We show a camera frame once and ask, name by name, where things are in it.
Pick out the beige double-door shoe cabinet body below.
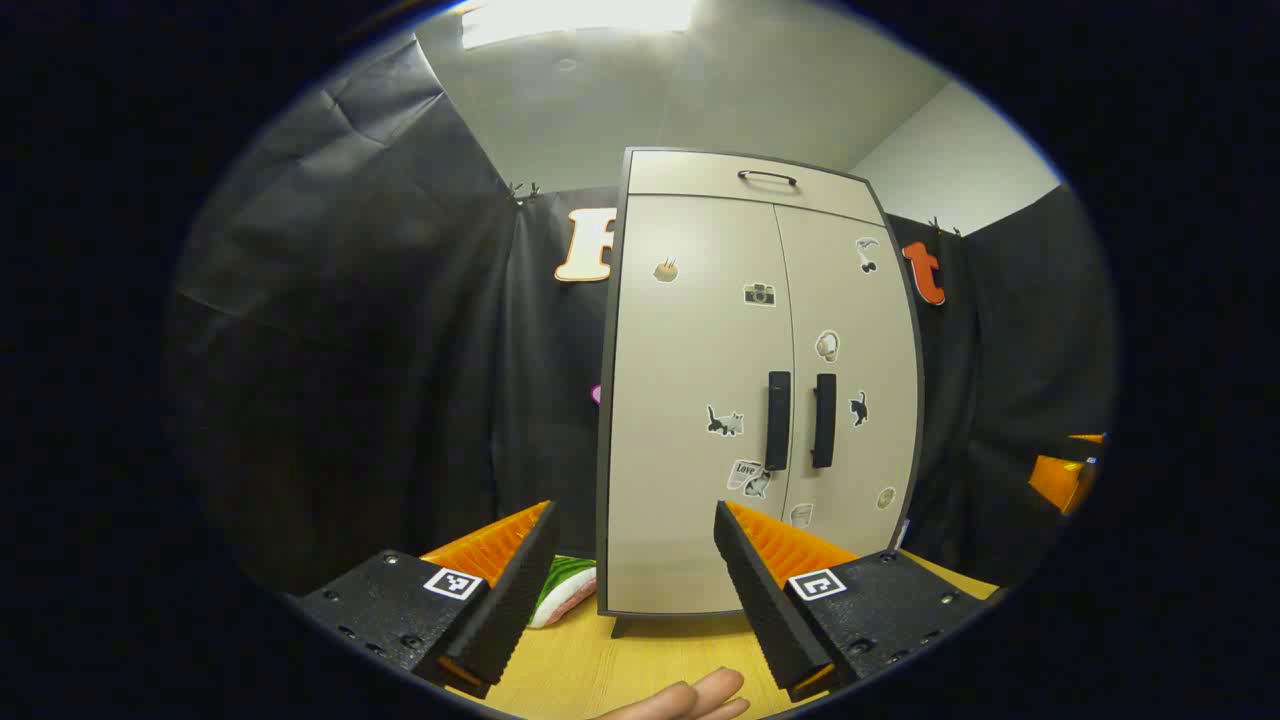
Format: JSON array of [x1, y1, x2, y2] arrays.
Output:
[[596, 147, 923, 639]]

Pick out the beige cabinet drawer front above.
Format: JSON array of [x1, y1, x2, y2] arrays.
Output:
[[628, 150, 886, 226]]

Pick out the black backdrop cloth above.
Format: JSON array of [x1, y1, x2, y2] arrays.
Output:
[[165, 35, 1116, 601]]

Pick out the green and white plush toy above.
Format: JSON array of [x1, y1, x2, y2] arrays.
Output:
[[527, 556, 599, 629]]

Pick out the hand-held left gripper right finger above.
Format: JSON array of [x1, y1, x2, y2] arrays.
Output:
[[713, 500, 1001, 703]]

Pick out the beige cabinet door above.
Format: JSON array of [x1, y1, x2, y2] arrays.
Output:
[[775, 205, 921, 561], [605, 195, 796, 614]]

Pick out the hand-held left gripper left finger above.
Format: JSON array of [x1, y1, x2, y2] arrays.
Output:
[[285, 500, 561, 699]]

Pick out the black door handle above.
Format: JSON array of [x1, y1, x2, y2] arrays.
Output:
[[766, 371, 792, 471], [812, 373, 837, 469]]

